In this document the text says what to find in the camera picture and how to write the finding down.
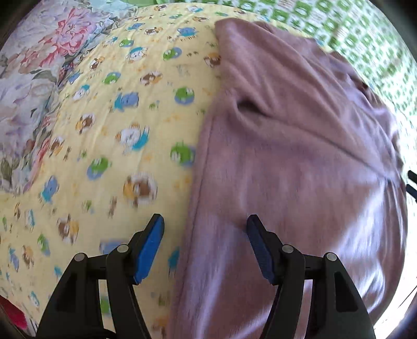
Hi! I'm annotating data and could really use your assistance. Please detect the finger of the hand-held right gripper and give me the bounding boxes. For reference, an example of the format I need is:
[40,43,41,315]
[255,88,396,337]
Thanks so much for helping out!
[406,169,417,200]

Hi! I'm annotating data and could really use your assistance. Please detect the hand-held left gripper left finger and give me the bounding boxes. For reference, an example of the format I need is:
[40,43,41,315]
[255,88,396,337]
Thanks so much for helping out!
[36,213,165,339]

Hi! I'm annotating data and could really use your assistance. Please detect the pale floral quilt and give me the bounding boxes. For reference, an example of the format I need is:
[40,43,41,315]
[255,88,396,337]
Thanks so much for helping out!
[0,0,140,196]

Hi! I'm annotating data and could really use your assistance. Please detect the red cloth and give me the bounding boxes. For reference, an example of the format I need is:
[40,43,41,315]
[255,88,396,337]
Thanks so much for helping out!
[0,295,28,330]

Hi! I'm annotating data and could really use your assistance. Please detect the green checkered pillow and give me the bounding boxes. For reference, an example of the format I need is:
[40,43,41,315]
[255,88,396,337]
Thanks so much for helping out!
[156,0,417,137]

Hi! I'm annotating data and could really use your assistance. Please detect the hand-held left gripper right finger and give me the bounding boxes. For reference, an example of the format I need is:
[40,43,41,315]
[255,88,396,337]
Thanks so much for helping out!
[246,214,377,339]

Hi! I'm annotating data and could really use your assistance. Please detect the purple knit sweater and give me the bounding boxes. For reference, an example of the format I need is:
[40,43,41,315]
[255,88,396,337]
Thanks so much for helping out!
[166,18,409,339]

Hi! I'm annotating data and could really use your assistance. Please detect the yellow bear-print blanket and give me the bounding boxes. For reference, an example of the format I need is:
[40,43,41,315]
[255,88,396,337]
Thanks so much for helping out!
[0,3,417,339]

